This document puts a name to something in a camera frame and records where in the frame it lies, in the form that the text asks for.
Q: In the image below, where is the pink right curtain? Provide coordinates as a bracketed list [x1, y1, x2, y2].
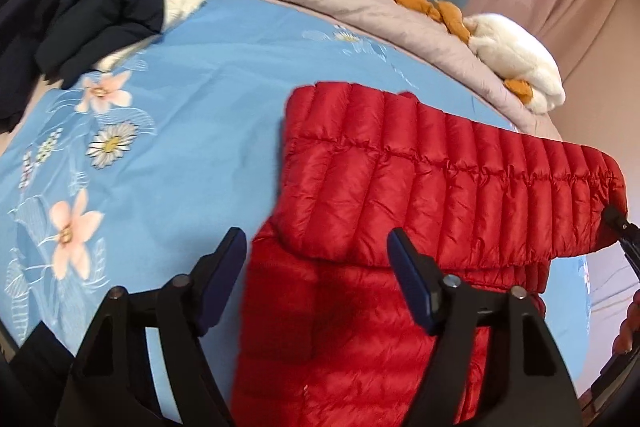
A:
[465, 0, 639, 155]

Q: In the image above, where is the blue floral bed sheet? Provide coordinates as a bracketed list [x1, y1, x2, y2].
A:
[0, 0, 594, 423]

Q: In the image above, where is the white plush goose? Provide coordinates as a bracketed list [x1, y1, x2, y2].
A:
[394, 0, 566, 115]

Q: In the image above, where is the dark navy clothes pile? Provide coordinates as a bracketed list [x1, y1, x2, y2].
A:
[1, 0, 165, 132]

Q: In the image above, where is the red down jacket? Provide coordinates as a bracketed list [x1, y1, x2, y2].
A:
[231, 82, 628, 426]

